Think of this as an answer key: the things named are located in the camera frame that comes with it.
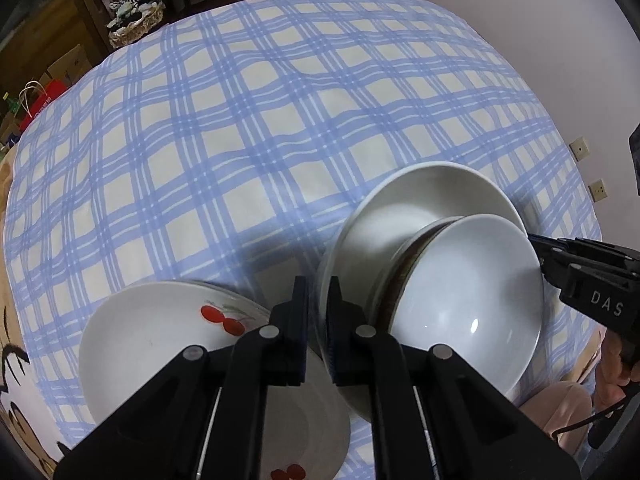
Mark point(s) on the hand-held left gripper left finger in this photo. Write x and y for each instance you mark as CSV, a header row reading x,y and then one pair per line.
x,y
300,320

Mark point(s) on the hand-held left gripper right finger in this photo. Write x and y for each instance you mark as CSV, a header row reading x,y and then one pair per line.
x,y
336,330

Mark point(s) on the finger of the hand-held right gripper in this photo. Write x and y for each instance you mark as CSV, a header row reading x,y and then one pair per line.
x,y
555,247
555,272

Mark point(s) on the white cherry-print plate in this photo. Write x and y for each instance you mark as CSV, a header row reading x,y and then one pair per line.
x,y
245,294
250,302
150,350

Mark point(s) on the white bowl with green print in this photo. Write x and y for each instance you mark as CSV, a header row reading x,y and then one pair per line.
x,y
380,220

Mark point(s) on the person's right hand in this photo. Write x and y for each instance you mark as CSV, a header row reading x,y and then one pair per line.
x,y
614,370

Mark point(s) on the pink bedding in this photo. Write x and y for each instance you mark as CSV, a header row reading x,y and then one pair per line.
x,y
555,410

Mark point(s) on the blue plaid blanket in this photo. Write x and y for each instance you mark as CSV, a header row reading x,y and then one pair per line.
x,y
225,135

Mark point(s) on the woven basket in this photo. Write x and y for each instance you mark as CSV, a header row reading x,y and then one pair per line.
x,y
135,31

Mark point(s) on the red paper bag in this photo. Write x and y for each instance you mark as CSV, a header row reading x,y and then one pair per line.
x,y
47,99

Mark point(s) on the cardboard box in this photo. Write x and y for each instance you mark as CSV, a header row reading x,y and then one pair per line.
x,y
70,62

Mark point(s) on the striped plush toy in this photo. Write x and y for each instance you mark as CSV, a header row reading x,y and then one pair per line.
x,y
135,0

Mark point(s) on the green bottle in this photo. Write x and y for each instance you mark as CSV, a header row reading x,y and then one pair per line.
x,y
11,105

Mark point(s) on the wooden wardrobe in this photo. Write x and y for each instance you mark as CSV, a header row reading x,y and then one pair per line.
x,y
50,0

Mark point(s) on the wall socket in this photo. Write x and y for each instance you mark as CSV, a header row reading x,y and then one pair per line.
x,y
598,190
580,149

